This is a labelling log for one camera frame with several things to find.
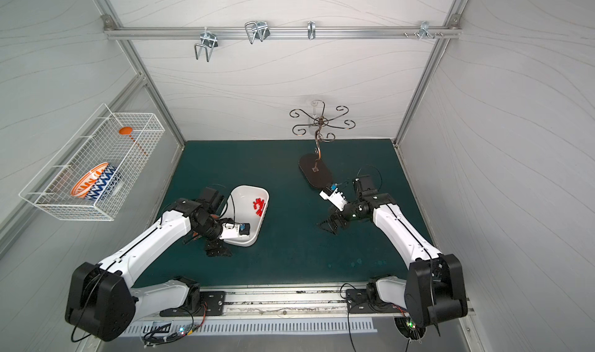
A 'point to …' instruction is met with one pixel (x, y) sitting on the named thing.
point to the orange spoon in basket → (127, 130)
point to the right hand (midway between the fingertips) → (328, 215)
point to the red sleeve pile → (260, 204)
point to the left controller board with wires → (156, 333)
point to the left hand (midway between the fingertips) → (230, 240)
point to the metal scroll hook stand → (313, 170)
